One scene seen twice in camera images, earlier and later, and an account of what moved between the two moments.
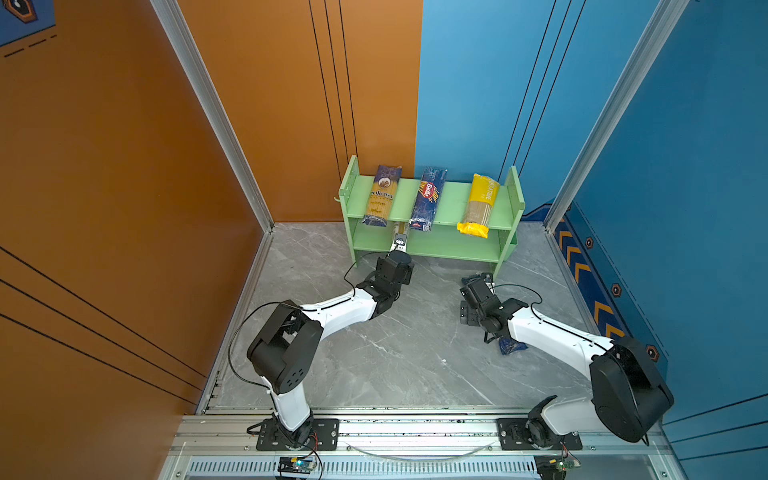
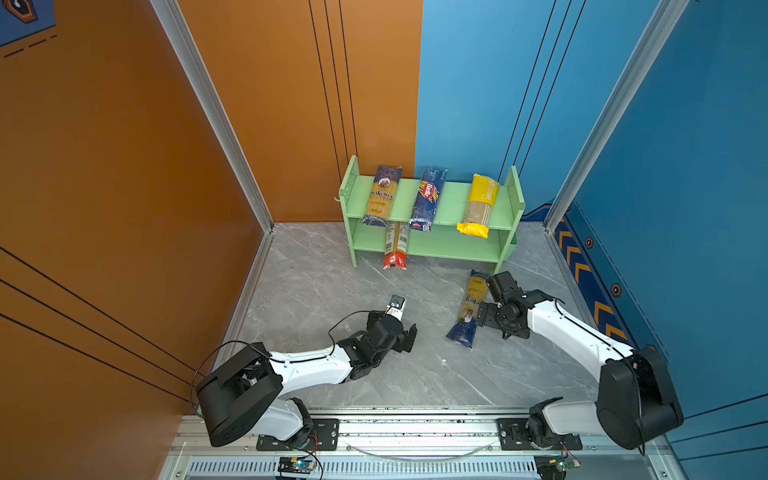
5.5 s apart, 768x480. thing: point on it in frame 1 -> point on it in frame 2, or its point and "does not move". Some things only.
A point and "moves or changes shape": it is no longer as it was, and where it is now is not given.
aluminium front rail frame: x=402 y=444 does not move
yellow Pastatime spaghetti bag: x=483 y=193 does not move
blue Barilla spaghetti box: x=431 y=183 does not move
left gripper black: x=406 y=276 -> x=407 y=344
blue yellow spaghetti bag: x=509 y=345 moves or changes shape
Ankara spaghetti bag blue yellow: x=382 y=194 does not move
